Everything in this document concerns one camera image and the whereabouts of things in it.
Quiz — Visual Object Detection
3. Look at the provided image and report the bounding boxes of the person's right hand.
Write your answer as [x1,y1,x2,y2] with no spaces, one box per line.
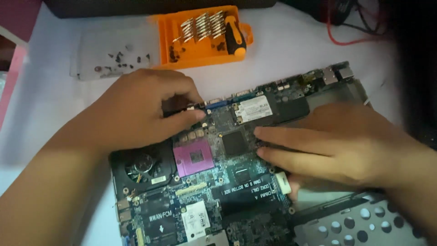
[254,102,422,203]

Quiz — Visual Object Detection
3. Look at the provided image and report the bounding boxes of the person's left hand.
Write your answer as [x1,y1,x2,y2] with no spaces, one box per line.
[84,69,207,155]

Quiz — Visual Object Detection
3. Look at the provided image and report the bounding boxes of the blue laptop motherboard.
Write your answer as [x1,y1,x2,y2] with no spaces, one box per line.
[109,61,356,246]

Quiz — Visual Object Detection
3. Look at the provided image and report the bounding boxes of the scattered small black screws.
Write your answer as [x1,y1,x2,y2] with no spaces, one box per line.
[94,51,151,73]

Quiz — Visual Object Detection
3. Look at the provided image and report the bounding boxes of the black cooling fan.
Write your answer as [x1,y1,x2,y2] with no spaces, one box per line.
[110,139,178,201]

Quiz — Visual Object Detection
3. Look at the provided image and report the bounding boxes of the heap of black screws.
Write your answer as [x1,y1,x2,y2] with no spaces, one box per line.
[168,44,180,63]

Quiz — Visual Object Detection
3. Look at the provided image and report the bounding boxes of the white plastic connector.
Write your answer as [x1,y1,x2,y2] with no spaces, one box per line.
[275,172,292,194]

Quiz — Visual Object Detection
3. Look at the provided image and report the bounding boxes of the pink processor socket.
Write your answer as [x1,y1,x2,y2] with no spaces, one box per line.
[172,138,216,178]

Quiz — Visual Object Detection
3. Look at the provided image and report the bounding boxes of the grey metal chassis with holes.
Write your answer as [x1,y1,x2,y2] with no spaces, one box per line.
[292,78,431,246]

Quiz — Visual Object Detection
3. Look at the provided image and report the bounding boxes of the clear plastic case lid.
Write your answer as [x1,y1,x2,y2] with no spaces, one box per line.
[70,25,161,81]

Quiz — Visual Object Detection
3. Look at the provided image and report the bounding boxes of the orange screwdriver bit case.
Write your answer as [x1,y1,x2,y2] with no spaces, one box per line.
[148,5,254,70]

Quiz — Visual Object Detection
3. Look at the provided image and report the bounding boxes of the long black device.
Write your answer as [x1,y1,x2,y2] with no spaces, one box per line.
[43,0,278,19]

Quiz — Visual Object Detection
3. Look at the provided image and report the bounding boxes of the rows of silver screwdriver bits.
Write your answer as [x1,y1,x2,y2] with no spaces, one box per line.
[172,11,226,44]

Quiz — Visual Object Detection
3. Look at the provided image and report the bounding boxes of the small white labelled card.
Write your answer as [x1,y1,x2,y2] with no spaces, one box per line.
[181,200,211,242]

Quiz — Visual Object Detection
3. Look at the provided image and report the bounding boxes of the pink furniture piece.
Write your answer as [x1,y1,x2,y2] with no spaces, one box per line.
[0,0,43,130]

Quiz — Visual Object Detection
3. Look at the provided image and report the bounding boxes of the white labelled wireless card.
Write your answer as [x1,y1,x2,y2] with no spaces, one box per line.
[233,95,274,124]

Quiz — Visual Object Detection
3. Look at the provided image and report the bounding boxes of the red cable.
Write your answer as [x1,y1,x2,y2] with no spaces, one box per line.
[326,0,388,46]

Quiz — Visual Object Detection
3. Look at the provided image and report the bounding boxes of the orange and black screwdriver handle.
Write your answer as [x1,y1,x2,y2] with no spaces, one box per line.
[224,15,247,57]

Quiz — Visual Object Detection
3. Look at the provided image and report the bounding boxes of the black cables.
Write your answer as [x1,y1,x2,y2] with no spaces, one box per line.
[341,0,388,36]

